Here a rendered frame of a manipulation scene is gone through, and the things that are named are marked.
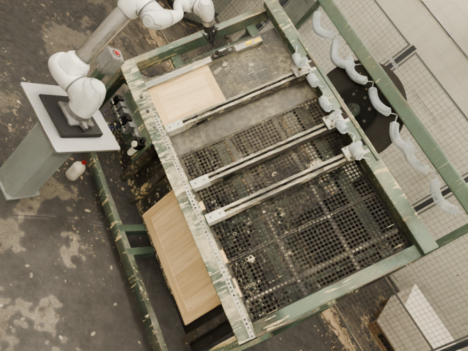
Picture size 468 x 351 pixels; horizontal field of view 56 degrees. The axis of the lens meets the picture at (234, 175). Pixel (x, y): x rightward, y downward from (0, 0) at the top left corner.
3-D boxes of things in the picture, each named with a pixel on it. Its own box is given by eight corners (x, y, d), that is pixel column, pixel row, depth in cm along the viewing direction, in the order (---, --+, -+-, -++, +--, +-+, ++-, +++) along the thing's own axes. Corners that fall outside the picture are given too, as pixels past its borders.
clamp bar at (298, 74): (165, 128, 318) (158, 111, 296) (312, 65, 330) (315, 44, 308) (170, 139, 314) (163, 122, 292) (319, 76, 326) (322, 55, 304)
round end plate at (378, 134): (288, 102, 375) (368, 36, 339) (292, 103, 380) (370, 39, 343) (336, 180, 345) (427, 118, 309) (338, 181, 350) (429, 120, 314)
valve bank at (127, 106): (95, 104, 327) (114, 83, 317) (111, 108, 339) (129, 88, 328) (117, 160, 309) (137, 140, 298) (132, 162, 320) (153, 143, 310)
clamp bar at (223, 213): (204, 215, 291) (199, 204, 269) (363, 144, 303) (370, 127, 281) (210, 229, 287) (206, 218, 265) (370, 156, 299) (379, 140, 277)
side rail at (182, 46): (136, 66, 348) (133, 57, 338) (263, 14, 359) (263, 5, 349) (139, 72, 346) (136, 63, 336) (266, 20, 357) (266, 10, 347)
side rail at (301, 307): (252, 324, 269) (251, 322, 259) (409, 248, 280) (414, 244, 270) (258, 336, 266) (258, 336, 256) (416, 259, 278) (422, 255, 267)
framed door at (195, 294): (144, 214, 347) (142, 214, 345) (190, 176, 322) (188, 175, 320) (186, 324, 313) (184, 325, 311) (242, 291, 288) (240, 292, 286)
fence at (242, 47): (145, 86, 333) (144, 83, 329) (260, 39, 343) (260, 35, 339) (147, 90, 331) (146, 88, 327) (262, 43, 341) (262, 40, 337)
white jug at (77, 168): (63, 170, 346) (76, 155, 337) (74, 171, 354) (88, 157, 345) (66, 180, 343) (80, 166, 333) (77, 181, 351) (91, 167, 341)
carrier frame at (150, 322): (65, 128, 376) (122, 63, 338) (177, 147, 487) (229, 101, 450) (154, 389, 294) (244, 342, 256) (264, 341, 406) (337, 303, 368)
